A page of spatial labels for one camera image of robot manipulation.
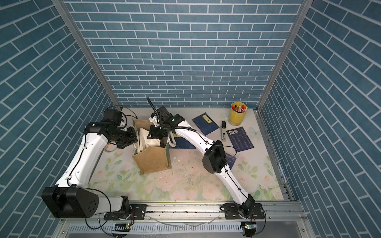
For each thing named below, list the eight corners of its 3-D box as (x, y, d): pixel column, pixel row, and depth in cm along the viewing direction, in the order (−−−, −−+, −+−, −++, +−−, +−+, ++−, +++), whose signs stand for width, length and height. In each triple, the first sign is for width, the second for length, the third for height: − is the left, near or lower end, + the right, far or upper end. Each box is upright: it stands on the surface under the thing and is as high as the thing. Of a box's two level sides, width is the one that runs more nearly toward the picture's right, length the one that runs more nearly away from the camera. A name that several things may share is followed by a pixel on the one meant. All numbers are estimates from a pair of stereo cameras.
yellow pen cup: (229, 126, 112) (233, 113, 101) (227, 114, 119) (230, 101, 108) (243, 126, 112) (249, 113, 101) (240, 114, 119) (245, 101, 108)
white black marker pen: (221, 139, 103) (222, 136, 100) (221, 124, 112) (222, 120, 109) (225, 140, 103) (226, 136, 99) (225, 124, 112) (225, 120, 109)
